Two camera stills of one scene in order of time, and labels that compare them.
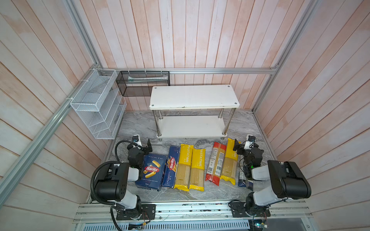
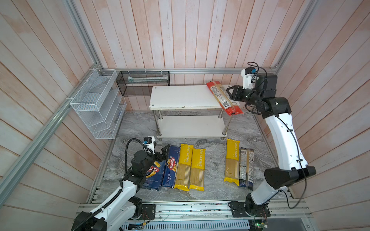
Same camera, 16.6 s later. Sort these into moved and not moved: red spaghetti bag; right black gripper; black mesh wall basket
Moved: red spaghetti bag; right black gripper
Not moved: black mesh wall basket
